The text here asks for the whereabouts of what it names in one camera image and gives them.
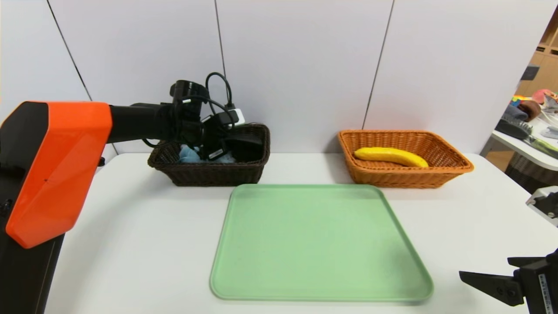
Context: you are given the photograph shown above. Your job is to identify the dark gray folded cloth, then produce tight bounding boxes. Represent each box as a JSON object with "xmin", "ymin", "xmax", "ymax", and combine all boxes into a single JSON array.
[{"xmin": 501, "ymin": 105, "xmax": 529, "ymax": 124}]

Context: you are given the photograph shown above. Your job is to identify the brown round plush item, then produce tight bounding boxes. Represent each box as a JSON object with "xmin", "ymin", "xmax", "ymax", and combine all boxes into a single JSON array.
[{"xmin": 519, "ymin": 100, "xmax": 542, "ymax": 122}]

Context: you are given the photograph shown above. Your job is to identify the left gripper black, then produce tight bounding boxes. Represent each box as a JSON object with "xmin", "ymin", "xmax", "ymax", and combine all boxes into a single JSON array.
[{"xmin": 197, "ymin": 123, "xmax": 228, "ymax": 161}]

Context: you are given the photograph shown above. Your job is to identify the green and black tool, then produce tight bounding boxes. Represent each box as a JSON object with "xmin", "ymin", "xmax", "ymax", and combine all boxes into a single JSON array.
[{"xmin": 525, "ymin": 135, "xmax": 558, "ymax": 160}]

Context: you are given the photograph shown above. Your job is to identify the yellow banana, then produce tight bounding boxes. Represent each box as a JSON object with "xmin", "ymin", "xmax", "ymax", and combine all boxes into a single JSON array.
[{"xmin": 354, "ymin": 147, "xmax": 430, "ymax": 168}]

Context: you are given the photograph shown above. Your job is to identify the black glasses case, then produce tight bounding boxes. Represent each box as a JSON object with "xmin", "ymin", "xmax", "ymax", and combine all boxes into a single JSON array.
[{"xmin": 227, "ymin": 133, "xmax": 265, "ymax": 163}]

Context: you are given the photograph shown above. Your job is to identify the light blue mesh bath loofah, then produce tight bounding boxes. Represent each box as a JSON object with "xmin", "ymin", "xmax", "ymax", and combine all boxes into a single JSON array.
[{"xmin": 179, "ymin": 145, "xmax": 236, "ymax": 164}]

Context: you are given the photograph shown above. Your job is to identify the thin black left arm cable loop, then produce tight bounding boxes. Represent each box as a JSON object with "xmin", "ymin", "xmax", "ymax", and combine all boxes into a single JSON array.
[{"xmin": 205, "ymin": 72, "xmax": 235, "ymax": 109}]

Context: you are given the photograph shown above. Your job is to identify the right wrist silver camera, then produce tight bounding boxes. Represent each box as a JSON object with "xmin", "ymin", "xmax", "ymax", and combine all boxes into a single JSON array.
[{"xmin": 526, "ymin": 187, "xmax": 558, "ymax": 228}]

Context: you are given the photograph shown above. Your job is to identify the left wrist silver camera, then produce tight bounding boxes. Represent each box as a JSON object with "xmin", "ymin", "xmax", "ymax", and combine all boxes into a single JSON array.
[{"xmin": 214, "ymin": 109, "xmax": 245, "ymax": 128}]

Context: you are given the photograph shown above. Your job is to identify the white side table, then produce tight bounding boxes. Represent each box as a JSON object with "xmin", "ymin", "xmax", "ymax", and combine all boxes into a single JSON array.
[{"xmin": 492, "ymin": 114, "xmax": 558, "ymax": 171}]

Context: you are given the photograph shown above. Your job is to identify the light green plastic tray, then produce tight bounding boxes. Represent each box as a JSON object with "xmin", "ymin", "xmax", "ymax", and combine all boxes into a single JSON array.
[{"xmin": 209, "ymin": 184, "xmax": 434, "ymax": 302}]

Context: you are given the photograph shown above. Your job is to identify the orange wicker basket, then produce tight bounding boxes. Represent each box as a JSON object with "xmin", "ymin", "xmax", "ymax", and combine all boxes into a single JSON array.
[{"xmin": 338, "ymin": 130, "xmax": 476, "ymax": 189}]

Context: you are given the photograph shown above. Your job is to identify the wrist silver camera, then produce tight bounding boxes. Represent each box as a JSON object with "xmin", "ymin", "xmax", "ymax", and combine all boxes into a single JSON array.
[
  {"xmin": 214, "ymin": 109, "xmax": 245, "ymax": 128},
  {"xmin": 526, "ymin": 187, "xmax": 558, "ymax": 228}
]

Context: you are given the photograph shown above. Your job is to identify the dark brown wicker basket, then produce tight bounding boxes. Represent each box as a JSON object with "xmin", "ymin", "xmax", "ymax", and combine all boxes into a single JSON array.
[{"xmin": 147, "ymin": 123, "xmax": 271, "ymax": 187}]

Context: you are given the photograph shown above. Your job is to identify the wooden shelf unit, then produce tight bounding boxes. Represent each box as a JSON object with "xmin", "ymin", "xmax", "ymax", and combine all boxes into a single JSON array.
[{"xmin": 517, "ymin": 8, "xmax": 558, "ymax": 97}]

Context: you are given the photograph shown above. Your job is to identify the black hair brush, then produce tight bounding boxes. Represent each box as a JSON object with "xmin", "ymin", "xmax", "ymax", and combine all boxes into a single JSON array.
[{"xmin": 495, "ymin": 119, "xmax": 533, "ymax": 141}]

